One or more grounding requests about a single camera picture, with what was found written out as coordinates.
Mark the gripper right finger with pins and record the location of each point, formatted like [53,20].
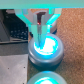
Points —
[46,24]

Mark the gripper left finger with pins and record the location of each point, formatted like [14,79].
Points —
[34,23]

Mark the blue button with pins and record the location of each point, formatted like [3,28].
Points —
[50,50]

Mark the green button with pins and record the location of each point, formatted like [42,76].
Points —
[45,79]

